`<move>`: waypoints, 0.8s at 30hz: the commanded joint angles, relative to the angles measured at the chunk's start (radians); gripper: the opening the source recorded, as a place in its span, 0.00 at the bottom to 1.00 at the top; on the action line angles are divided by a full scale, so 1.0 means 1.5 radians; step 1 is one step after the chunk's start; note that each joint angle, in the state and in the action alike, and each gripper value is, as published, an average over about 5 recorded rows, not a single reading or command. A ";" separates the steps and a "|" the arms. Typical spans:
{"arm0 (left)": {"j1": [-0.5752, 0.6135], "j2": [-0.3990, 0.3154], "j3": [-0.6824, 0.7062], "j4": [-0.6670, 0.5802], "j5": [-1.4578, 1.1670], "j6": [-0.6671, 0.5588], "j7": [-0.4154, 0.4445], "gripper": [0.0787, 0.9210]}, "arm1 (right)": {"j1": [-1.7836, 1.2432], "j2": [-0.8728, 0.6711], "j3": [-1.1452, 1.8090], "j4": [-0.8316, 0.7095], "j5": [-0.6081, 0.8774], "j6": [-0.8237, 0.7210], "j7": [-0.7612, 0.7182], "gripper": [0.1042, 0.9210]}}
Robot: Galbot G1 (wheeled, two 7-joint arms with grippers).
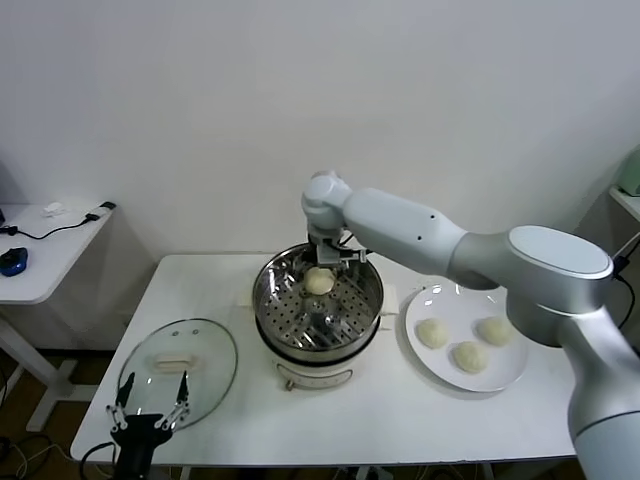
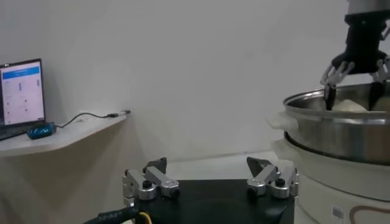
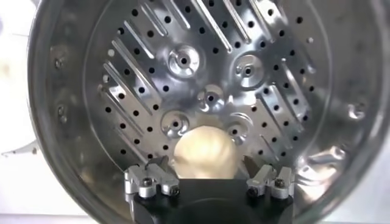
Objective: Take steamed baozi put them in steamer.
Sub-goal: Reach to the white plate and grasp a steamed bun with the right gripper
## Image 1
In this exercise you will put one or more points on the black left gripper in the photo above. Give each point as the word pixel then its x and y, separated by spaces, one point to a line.
pixel 137 440

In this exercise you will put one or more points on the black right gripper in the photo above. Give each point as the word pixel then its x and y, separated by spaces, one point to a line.
pixel 313 247

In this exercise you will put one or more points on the white steamed baozi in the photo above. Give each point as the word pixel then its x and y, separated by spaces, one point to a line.
pixel 495 330
pixel 319 281
pixel 433 332
pixel 470 356

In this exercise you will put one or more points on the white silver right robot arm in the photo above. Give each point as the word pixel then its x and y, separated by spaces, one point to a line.
pixel 400 225

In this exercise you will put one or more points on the perforated steel steamer basket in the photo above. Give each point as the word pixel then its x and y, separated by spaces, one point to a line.
pixel 350 320

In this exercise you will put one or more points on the white electric cooker base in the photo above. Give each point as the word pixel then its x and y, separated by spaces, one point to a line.
pixel 310 372

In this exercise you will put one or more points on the white side table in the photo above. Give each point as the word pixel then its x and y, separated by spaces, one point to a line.
pixel 50 260

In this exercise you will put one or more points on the round white plate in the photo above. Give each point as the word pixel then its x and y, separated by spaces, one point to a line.
pixel 440 370

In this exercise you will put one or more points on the blue computer mouse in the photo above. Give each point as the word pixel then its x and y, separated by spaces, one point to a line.
pixel 14 262

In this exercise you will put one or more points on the crumpled white tissue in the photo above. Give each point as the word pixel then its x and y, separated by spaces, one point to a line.
pixel 54 210

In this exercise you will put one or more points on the pale green box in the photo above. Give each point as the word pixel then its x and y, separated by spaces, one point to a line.
pixel 631 175

